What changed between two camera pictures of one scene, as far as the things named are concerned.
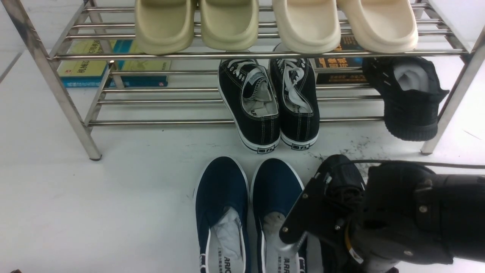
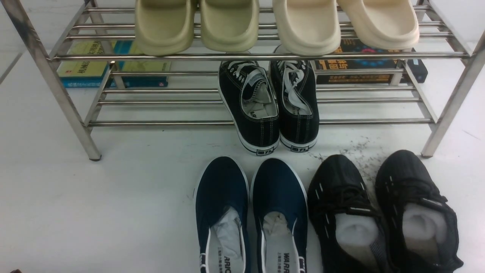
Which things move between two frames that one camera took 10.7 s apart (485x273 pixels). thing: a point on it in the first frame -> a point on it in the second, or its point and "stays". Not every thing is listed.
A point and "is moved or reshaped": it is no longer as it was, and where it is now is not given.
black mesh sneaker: [346, 184] stays
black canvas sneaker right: [293, 83] stays
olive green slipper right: [230, 25] stays
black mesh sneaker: [410, 89] is moved or reshaped
